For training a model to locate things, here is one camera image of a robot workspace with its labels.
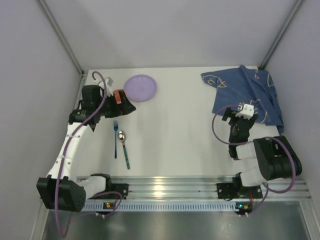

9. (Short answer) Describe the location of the orange plastic cup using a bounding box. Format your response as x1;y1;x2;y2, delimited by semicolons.
113;89;122;105

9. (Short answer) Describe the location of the purple plastic plate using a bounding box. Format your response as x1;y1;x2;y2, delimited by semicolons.
123;74;157;102

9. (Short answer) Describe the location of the blue fish-pattern cloth placemat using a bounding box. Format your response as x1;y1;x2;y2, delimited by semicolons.
200;65;285;134

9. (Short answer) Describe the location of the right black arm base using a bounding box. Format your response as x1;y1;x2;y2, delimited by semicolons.
216;182;263;201

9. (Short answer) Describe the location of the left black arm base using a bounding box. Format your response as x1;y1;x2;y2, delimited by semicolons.
104;183;129;200

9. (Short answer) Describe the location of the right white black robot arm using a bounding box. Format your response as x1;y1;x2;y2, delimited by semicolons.
222;104;303;191

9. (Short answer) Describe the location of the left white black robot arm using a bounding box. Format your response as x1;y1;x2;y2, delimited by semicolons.
36;85;136;212

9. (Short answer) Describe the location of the blue metal fork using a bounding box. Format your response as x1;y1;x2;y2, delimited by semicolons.
113;120;119;159

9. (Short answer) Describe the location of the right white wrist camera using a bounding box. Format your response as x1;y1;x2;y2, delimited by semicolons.
235;103;255;120

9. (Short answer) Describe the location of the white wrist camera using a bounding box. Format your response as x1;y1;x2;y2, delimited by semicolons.
93;77;114;94
235;103;255;120

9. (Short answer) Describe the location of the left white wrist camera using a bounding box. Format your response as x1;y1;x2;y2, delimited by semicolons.
93;77;114;94

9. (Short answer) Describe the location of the spoon with teal handle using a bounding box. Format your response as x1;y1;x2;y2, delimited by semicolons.
117;130;131;170

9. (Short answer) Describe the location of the aluminium mounting rail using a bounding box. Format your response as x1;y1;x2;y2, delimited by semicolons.
111;176;311;201

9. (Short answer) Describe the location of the white slotted cable duct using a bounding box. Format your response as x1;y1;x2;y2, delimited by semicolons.
81;201;251;213

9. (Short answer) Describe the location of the left aluminium frame post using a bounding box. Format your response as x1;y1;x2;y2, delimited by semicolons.
35;0;84;76

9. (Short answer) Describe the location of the aluminium frame post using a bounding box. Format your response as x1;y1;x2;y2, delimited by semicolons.
258;0;305;70
35;0;84;76

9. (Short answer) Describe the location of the right aluminium frame post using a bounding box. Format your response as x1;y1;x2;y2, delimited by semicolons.
258;0;305;70

